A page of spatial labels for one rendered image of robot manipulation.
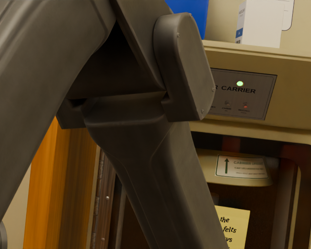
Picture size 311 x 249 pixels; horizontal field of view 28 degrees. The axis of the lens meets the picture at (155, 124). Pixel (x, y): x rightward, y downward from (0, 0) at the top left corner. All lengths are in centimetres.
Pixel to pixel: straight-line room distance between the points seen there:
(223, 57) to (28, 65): 51
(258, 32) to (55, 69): 53
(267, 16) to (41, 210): 39
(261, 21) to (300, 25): 11
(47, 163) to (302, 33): 40
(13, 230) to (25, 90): 111
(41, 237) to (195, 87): 48
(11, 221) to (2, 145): 112
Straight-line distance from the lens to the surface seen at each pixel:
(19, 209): 138
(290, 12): 91
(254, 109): 85
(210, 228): 49
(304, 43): 91
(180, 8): 79
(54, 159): 82
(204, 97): 41
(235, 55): 79
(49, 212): 84
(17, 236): 140
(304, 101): 85
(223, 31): 90
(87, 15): 34
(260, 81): 81
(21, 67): 29
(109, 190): 89
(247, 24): 82
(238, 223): 90
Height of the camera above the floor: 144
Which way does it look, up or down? 3 degrees down
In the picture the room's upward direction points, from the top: 6 degrees clockwise
